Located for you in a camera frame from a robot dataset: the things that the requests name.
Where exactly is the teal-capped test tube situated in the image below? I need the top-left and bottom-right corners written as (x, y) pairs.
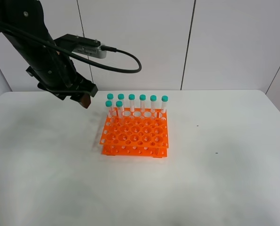
top-left (116, 100), bottom-right (124, 125)

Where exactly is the black left camera cable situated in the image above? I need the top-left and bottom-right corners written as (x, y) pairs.
top-left (0, 16), bottom-right (142, 73)

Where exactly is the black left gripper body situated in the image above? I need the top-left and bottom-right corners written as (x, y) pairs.
top-left (26, 58), bottom-right (83, 96)

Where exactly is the second row left tube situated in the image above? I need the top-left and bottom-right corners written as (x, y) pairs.
top-left (105, 100), bottom-right (114, 123)

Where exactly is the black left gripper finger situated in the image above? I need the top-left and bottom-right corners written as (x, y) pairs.
top-left (54, 91), bottom-right (91, 109)
top-left (70, 75), bottom-right (98, 97)

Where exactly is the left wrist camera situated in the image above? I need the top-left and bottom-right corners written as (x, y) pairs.
top-left (54, 34), bottom-right (117, 59)

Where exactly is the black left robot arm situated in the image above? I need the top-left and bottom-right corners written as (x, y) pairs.
top-left (0, 0), bottom-right (98, 108)

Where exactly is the orange test tube rack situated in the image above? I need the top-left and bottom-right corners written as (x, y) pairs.
top-left (99, 107), bottom-right (169, 158)

